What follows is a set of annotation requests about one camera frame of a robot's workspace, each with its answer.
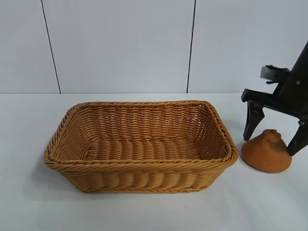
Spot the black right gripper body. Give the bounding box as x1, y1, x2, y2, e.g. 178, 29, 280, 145
241, 40, 308, 126

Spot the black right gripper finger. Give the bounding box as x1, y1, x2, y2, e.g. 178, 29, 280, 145
242, 100, 265, 142
287, 121, 308, 155

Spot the orange-brown cone-shaped bun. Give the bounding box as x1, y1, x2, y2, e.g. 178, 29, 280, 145
241, 128, 293, 173

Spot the tan woven wicker basket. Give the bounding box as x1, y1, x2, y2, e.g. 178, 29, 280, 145
44, 100, 239, 194

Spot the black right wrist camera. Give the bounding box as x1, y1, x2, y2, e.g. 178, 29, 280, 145
260, 64, 291, 85

